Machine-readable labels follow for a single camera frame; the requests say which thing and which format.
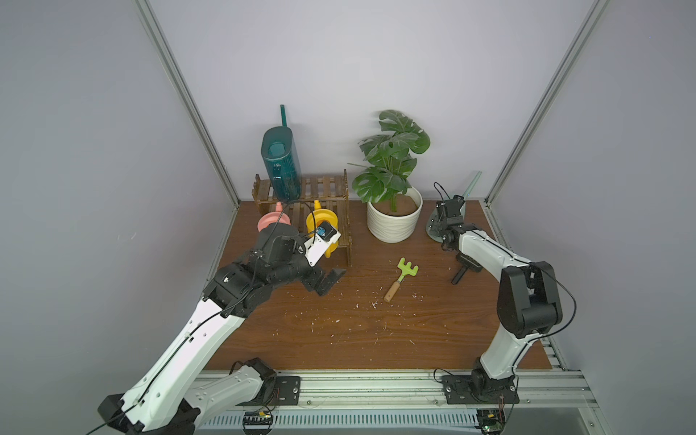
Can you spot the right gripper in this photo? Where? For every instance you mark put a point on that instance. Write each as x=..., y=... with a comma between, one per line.
x=449, y=212

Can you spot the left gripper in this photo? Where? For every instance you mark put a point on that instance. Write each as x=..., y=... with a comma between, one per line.
x=317, y=280

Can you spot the light green watering can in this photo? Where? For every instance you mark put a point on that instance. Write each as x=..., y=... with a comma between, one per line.
x=445, y=195

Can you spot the yellow watering can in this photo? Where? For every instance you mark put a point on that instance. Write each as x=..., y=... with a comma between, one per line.
x=318, y=215

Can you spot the pink watering can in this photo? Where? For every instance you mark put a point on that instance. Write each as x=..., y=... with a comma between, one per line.
x=275, y=216

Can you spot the wooden two-tier shelf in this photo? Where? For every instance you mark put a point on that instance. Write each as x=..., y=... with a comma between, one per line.
x=330, y=190

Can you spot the dark green watering can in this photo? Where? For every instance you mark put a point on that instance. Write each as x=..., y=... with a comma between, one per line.
x=279, y=154

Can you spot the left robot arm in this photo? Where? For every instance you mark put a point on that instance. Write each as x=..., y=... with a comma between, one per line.
x=165, y=400

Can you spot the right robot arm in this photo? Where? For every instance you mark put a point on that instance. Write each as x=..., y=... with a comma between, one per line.
x=528, y=304

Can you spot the black toy scoop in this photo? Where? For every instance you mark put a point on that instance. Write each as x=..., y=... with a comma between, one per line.
x=466, y=264

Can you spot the white ribbed plant pot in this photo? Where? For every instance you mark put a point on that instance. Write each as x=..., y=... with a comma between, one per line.
x=395, y=229

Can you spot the green toy rake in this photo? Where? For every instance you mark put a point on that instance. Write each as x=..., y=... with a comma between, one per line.
x=407, y=269

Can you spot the green monstera plant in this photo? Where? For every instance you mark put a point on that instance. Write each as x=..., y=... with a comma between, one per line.
x=390, y=157

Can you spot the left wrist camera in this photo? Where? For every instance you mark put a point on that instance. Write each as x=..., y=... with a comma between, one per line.
x=325, y=236

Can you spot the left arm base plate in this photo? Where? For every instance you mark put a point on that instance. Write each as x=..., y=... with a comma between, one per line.
x=280, y=391

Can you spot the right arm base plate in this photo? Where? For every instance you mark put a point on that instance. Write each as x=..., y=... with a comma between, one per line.
x=477, y=389

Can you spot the aluminium front rail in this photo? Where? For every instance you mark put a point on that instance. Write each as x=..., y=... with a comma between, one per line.
x=339, y=399

